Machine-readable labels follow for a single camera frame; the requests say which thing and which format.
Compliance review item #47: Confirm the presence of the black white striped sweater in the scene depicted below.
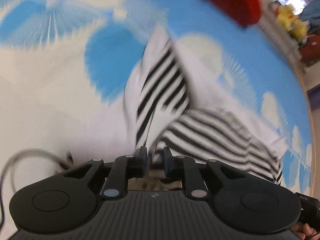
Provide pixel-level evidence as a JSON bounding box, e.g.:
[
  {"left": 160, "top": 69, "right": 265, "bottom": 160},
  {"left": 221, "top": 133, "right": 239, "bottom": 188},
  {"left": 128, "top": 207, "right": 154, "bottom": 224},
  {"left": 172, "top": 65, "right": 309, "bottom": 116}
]
[{"left": 123, "top": 27, "right": 287, "bottom": 184}]

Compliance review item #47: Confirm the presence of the wooden bed frame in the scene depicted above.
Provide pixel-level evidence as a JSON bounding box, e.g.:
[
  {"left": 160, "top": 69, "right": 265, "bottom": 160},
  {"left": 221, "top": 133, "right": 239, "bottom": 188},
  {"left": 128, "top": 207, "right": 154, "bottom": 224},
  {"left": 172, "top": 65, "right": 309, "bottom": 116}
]
[{"left": 298, "top": 77, "right": 320, "bottom": 205}]

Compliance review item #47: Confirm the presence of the grey cable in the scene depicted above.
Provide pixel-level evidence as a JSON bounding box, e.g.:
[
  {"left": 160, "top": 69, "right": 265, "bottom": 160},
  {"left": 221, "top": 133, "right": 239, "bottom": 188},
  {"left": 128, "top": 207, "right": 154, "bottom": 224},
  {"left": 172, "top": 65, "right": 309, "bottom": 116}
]
[{"left": 0, "top": 148, "right": 71, "bottom": 228}]

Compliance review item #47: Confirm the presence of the yellow plush toy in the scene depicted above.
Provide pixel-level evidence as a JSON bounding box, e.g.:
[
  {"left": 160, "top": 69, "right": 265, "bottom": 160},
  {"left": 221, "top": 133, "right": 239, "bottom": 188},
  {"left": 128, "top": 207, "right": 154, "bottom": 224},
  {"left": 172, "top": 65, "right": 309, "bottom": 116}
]
[{"left": 276, "top": 5, "right": 308, "bottom": 42}]

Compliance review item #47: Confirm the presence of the blue white patterned bedsheet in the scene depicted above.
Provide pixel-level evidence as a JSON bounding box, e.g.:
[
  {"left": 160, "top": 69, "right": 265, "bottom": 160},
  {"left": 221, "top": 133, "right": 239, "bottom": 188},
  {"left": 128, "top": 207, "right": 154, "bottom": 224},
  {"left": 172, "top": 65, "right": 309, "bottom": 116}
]
[{"left": 1, "top": 0, "right": 312, "bottom": 239}]

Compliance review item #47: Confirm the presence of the person's right hand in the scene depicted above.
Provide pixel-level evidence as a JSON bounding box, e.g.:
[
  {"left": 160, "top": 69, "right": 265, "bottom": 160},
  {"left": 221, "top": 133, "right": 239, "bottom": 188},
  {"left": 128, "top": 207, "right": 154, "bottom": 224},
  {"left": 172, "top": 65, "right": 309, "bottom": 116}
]
[{"left": 292, "top": 222, "right": 320, "bottom": 240}]

